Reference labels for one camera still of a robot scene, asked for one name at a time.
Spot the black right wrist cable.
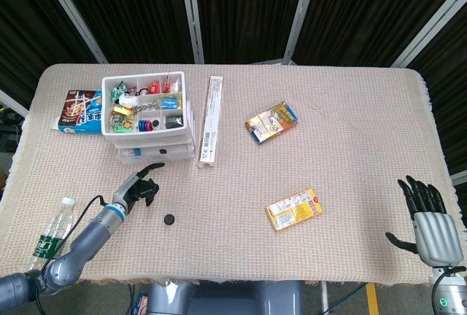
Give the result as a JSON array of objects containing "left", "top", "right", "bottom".
[{"left": 431, "top": 265, "right": 467, "bottom": 315}]

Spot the clear drawer with binder clips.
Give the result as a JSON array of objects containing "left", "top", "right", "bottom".
[{"left": 117, "top": 146, "right": 197, "bottom": 166}]

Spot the long white carton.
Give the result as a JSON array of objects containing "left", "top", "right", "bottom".
[{"left": 196, "top": 75, "right": 224, "bottom": 170}]

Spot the white plastic drawer organizer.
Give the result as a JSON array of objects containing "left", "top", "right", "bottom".
[{"left": 101, "top": 71, "right": 197, "bottom": 163}]

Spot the colourful snack packet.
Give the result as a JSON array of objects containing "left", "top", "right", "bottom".
[{"left": 244, "top": 101, "right": 299, "bottom": 146}]

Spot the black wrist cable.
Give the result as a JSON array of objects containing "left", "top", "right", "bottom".
[
  {"left": 431, "top": 265, "right": 467, "bottom": 315},
  {"left": 36, "top": 194, "right": 109, "bottom": 315}
]

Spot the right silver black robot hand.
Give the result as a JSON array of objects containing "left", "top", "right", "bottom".
[{"left": 385, "top": 175, "right": 465, "bottom": 268}]

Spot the metal keychain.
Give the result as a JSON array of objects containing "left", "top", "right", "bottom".
[{"left": 131, "top": 100, "right": 161, "bottom": 112}]

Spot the green orange candy packet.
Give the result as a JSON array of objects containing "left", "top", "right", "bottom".
[{"left": 108, "top": 113, "right": 135, "bottom": 133}]

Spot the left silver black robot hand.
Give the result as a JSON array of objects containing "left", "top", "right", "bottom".
[{"left": 112, "top": 162, "right": 166, "bottom": 217}]

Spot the yellow printed box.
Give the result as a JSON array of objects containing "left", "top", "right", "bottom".
[{"left": 264, "top": 188, "right": 323, "bottom": 232}]

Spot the red white wrapped candy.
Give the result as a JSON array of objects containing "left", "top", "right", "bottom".
[{"left": 163, "top": 74, "right": 182, "bottom": 94}]

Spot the white partition frame post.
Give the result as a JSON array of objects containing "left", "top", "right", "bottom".
[
  {"left": 178, "top": 0, "right": 205, "bottom": 64},
  {"left": 390, "top": 0, "right": 467, "bottom": 68},
  {"left": 34, "top": 0, "right": 109, "bottom": 64},
  {"left": 282, "top": 0, "right": 322, "bottom": 65}
]

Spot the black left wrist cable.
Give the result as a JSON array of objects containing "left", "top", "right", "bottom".
[{"left": 36, "top": 194, "right": 109, "bottom": 315}]

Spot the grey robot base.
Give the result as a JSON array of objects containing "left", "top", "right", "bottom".
[{"left": 145, "top": 280, "right": 306, "bottom": 315}]

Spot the clear water bottle green label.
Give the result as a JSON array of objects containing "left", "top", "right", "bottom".
[{"left": 27, "top": 197, "right": 77, "bottom": 272}]

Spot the blue printed package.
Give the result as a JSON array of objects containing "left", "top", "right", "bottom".
[{"left": 134, "top": 292, "right": 149, "bottom": 315}]

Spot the beige woven tablecloth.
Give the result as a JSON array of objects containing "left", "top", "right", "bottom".
[{"left": 0, "top": 63, "right": 467, "bottom": 289}]

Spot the white round trinket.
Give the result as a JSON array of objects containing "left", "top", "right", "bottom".
[{"left": 118, "top": 94, "right": 139, "bottom": 109}]

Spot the blue brown cookie box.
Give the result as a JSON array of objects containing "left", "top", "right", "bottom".
[{"left": 57, "top": 90, "right": 104, "bottom": 135}]

